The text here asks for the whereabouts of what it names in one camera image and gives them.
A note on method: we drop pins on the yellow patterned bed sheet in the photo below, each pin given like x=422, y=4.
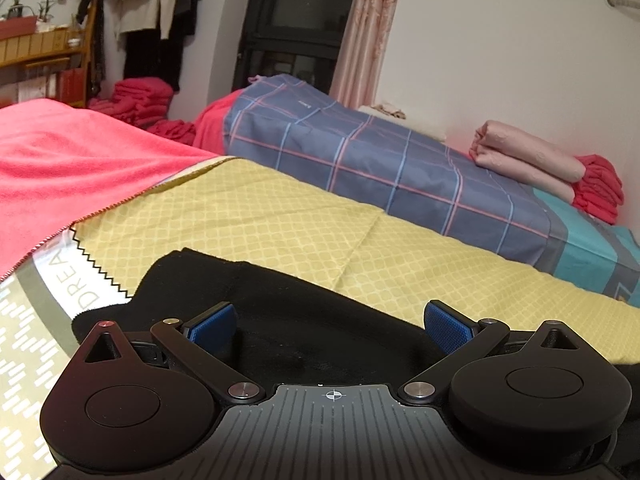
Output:
x=240, y=211

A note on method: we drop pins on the dark window frame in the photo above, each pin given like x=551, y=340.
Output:
x=301, y=38

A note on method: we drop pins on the blue plaid folded quilt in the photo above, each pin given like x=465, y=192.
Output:
x=285, y=124

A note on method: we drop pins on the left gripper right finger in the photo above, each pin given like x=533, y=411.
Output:
x=463, y=341

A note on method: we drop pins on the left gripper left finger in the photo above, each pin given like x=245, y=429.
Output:
x=192, y=345

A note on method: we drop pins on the red clothes pile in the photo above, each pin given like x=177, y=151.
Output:
x=144, y=104

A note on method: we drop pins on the hanging clothes on rack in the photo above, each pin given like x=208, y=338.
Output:
x=153, y=34

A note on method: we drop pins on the potted plant on shelf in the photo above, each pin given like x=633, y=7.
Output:
x=17, y=12

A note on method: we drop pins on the cream pillow by wall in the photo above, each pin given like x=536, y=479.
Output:
x=399, y=117

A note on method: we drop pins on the black knit pants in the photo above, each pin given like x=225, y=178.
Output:
x=291, y=330

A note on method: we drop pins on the pink folded blanket lower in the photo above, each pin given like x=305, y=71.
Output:
x=525, y=173

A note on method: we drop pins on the pink folded blanket upper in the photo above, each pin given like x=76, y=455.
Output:
x=518, y=144

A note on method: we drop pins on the red folded blanket stack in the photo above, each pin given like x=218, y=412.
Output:
x=599, y=192

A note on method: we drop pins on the pink folded blanket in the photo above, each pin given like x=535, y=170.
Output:
x=525, y=173
x=518, y=144

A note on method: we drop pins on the pink bed blanket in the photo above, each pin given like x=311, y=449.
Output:
x=61, y=165

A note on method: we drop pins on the pink curtain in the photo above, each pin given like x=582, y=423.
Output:
x=363, y=47

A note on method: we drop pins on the wooden bookshelf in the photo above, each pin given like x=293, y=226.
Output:
x=55, y=63

